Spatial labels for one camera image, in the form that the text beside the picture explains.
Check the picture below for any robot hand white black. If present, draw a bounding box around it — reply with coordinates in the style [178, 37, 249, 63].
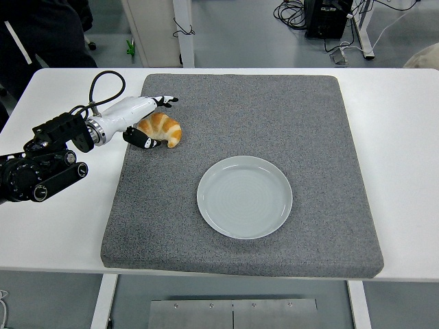
[101, 94, 180, 151]

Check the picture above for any golden croissant bread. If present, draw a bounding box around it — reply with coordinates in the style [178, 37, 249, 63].
[136, 112, 182, 149]

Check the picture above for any light grey round plate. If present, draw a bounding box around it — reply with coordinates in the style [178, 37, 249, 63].
[195, 155, 294, 240]

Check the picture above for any grey metal plate with screws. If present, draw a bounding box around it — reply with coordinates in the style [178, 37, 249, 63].
[149, 298, 318, 329]

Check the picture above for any white cabinet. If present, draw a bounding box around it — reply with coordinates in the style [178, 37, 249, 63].
[121, 0, 182, 68]

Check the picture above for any person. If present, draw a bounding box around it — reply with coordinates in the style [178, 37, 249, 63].
[0, 0, 99, 100]

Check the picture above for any grey felt mat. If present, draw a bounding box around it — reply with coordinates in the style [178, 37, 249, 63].
[99, 73, 384, 279]

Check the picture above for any white table leg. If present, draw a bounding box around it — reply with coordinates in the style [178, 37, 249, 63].
[89, 273, 119, 329]
[346, 280, 373, 329]

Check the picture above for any black computer box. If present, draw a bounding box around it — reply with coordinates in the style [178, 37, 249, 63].
[304, 0, 354, 39]

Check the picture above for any small grey power adapter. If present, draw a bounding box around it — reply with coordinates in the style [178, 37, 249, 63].
[329, 49, 349, 66]

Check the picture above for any white desk leg with foot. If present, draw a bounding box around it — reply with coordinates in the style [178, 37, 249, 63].
[353, 0, 375, 60]

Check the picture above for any beige rounded object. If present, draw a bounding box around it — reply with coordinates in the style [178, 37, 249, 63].
[403, 44, 439, 69]

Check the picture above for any thin black floor cable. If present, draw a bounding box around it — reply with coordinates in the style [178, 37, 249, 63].
[172, 16, 196, 38]

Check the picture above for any black cable bundle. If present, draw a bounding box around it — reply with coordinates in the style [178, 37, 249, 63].
[273, 0, 309, 32]

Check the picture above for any white cable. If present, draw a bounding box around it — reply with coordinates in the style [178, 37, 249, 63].
[0, 289, 10, 326]

